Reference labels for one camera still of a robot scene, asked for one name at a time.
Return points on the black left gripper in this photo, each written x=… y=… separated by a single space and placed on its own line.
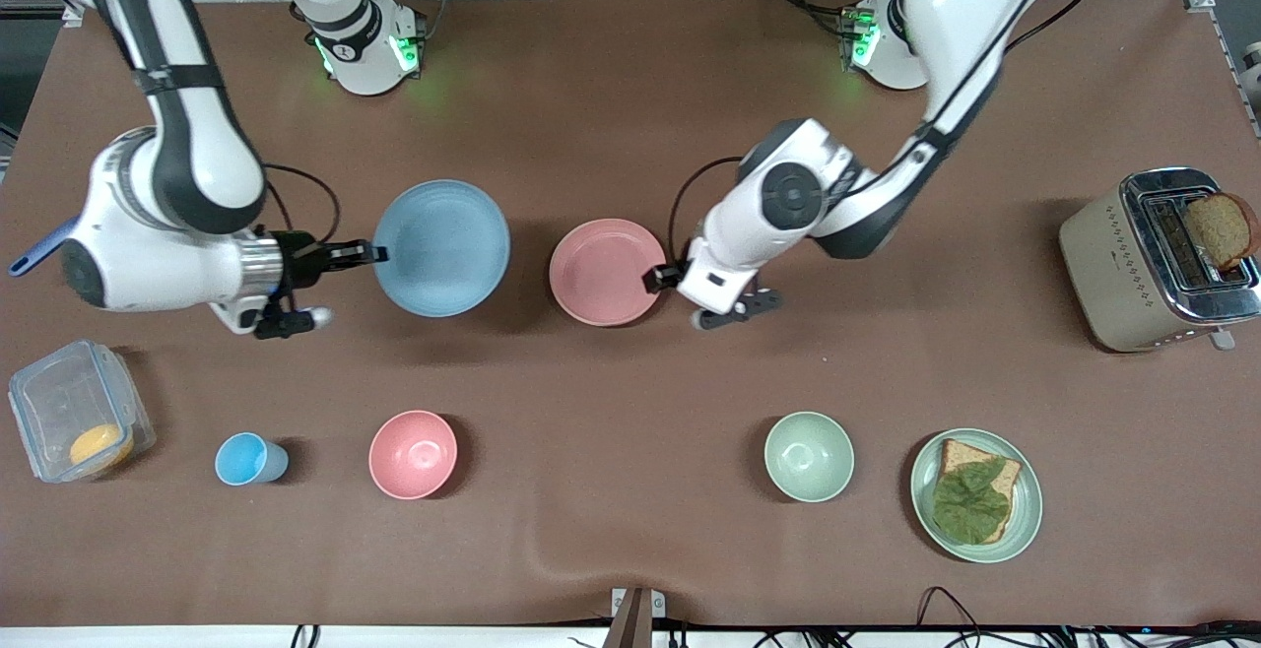
x=657 y=278

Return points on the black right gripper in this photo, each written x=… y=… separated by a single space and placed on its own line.
x=299 y=261

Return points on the pink shallow plate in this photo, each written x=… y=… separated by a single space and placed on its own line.
x=606 y=272

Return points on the blue shallow plate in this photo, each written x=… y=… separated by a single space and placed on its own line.
x=441 y=247

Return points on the pink deep bowl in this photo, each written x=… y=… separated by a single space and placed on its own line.
x=412 y=454

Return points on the blue plastic cup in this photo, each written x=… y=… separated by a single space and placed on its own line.
x=246 y=459

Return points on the green deep bowl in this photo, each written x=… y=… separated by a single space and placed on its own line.
x=808 y=456

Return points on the yellow orange food piece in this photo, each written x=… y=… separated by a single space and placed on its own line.
x=99 y=446

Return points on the clear plastic food container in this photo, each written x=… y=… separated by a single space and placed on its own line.
x=59 y=392

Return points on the green lettuce leaf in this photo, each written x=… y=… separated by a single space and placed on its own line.
x=970 y=505

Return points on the brown bread slice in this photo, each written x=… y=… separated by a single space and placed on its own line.
x=1005 y=479

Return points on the green plate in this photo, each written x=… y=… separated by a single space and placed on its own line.
x=1025 y=510

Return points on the beige chrome toaster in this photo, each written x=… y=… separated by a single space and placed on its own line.
x=1108 y=274

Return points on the brown toast slice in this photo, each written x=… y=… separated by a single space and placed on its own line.
x=1222 y=229

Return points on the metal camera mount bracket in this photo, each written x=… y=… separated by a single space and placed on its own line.
x=635 y=618

